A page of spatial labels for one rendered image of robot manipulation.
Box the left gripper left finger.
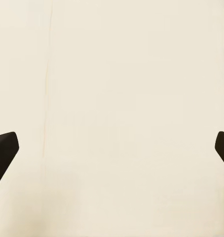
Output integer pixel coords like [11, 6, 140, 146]
[0, 131, 19, 180]

